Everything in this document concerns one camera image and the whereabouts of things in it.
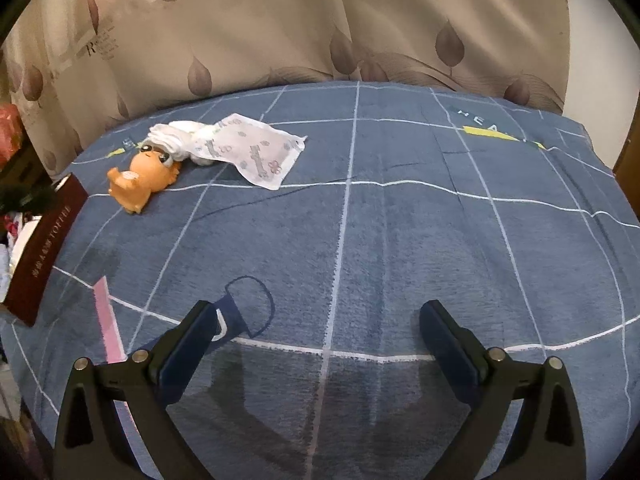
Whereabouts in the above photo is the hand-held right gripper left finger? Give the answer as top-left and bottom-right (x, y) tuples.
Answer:
(52, 300), (222, 480)

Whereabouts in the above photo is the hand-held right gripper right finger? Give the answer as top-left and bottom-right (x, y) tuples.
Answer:
(419, 300), (587, 480)

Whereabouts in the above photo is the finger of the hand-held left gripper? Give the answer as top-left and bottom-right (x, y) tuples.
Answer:
(0, 182), (57, 212)

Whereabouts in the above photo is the red and gold tin box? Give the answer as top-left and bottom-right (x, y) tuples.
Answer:
(2, 174), (90, 327)

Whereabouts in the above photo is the orange rubber toy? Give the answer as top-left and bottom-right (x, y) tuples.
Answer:
(106, 144), (182, 214)

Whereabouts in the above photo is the white printed cloth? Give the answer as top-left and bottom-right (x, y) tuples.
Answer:
(187, 114), (308, 191)

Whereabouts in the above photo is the orange plastic package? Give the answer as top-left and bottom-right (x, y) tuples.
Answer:
(0, 105), (23, 161)

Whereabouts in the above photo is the blue checked blanket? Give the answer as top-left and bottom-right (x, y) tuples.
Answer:
(0, 80), (640, 480)

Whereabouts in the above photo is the brown wooden door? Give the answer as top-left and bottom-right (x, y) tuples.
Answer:
(614, 147), (640, 196)

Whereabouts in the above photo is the beige leaf print curtain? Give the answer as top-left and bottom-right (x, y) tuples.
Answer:
(0, 0), (573, 181)

